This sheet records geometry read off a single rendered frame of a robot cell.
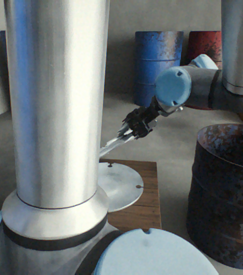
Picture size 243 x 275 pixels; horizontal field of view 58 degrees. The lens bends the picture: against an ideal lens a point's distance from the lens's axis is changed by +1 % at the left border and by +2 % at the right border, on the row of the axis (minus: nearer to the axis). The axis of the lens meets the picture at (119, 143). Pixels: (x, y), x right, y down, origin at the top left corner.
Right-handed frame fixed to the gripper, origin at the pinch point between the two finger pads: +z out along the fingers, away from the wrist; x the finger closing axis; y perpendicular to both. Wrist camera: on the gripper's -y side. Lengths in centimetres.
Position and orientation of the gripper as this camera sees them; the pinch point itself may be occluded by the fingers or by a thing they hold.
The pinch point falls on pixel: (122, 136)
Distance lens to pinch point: 75.0
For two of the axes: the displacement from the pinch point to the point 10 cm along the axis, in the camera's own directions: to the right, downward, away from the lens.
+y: -5.1, 3.9, -7.7
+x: 6.1, 7.9, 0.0
